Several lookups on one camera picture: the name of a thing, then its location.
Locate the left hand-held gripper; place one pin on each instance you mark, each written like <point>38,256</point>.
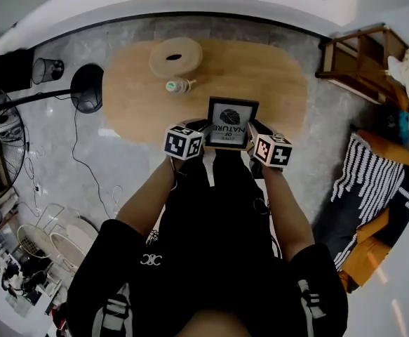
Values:
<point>184,142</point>

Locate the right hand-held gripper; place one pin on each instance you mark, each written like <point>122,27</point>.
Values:
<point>271,151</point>

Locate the black picture frame leaf print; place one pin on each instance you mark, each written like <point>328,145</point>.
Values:
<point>232,125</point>

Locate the person's left forearm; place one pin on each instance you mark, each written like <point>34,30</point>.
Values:
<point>148,198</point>

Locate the person's right forearm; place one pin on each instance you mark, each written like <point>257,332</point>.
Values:
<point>288,216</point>

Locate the clear plastic bottle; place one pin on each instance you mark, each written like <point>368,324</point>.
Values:
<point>177,85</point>

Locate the oval wooden table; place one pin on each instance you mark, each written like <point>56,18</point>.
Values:
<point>260,83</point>

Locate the black white striped blanket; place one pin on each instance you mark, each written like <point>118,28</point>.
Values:
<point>372,184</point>

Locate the black standing floor fan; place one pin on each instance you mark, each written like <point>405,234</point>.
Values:
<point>86,90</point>

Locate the person's black clothing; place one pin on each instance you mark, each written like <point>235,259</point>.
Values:
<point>211,251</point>

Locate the orange sofa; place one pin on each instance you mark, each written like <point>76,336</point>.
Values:
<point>390,149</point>

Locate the wooden side shelf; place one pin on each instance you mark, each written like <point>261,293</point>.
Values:
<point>362,61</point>

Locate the blue cloth item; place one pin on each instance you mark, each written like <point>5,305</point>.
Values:
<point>405,126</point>

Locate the white round stool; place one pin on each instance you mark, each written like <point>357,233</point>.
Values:
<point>72,241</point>

